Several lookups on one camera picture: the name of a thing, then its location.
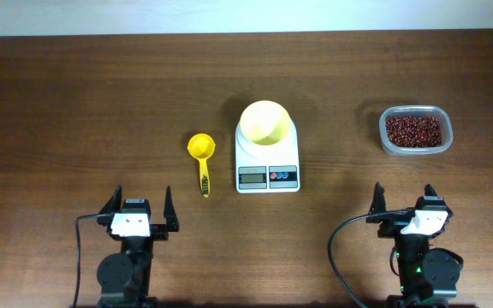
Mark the clear plastic container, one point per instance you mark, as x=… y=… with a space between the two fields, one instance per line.
x=416 y=110

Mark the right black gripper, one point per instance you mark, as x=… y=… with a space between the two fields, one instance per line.
x=393 y=227

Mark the yellow plastic measuring scoop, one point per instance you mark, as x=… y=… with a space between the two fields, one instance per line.
x=201 y=147

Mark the pale yellow plastic bowl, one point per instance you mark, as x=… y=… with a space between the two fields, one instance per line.
x=265 y=123

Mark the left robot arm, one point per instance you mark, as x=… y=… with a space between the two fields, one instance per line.
x=124 y=277

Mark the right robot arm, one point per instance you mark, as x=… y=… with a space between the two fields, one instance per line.
x=428 y=276

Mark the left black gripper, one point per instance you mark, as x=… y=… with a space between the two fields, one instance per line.
x=162 y=233

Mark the white digital kitchen scale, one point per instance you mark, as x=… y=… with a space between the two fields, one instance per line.
x=267 y=168

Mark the red beans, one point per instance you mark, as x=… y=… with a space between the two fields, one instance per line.
x=413 y=131

